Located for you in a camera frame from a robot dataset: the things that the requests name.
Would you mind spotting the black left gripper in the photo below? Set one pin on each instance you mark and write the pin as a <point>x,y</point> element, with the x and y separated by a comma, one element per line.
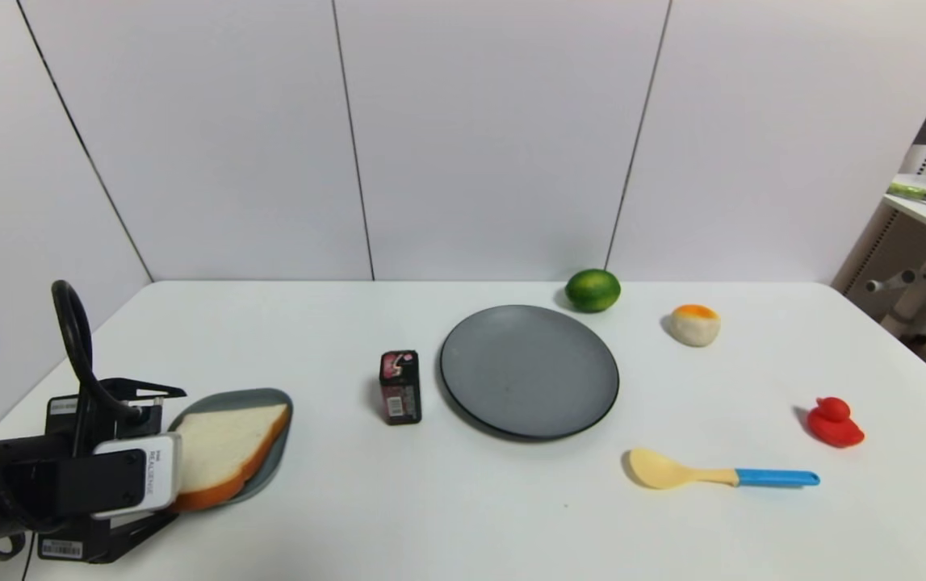
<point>67,547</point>

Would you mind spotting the toy bread slice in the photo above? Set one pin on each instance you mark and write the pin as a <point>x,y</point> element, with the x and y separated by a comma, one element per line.
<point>228,448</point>

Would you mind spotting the round gray plate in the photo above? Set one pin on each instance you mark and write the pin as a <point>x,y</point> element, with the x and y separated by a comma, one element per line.
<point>529,371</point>

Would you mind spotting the green object on desk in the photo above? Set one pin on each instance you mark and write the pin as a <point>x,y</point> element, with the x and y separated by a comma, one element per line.
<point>909,192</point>

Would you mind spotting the small gray rectangular tray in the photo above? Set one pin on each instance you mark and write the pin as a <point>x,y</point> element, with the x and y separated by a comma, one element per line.
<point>228,398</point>

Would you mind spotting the small black battery box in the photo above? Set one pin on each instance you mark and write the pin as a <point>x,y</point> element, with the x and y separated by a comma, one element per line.
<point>400,390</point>

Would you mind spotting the green lime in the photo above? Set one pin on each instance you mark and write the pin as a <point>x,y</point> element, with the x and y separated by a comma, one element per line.
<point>592,290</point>

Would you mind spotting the white bun with orange top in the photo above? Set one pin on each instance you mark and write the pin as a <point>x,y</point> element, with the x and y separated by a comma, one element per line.
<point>694,327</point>

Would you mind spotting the red rubber duck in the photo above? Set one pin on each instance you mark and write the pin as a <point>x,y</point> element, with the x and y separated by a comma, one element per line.
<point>833,424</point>

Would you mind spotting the white RealSense wrist camera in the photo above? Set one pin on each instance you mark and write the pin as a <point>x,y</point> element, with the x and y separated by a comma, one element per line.
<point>152,476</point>

